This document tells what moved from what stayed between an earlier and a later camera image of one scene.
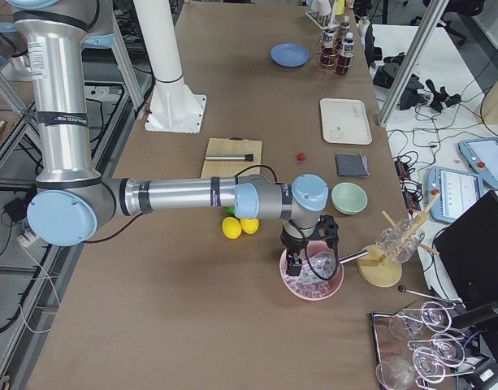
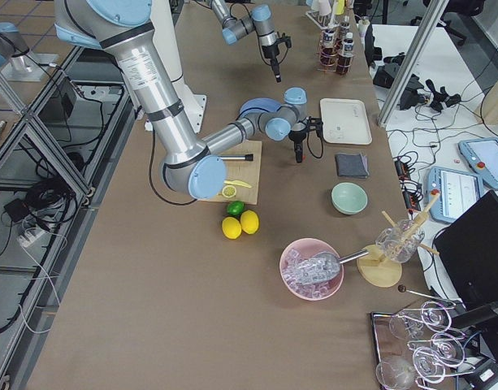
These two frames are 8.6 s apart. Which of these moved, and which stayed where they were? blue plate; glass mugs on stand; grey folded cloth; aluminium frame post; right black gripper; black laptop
Moved: right black gripper; blue plate
Stayed: black laptop; grey folded cloth; glass mugs on stand; aluminium frame post
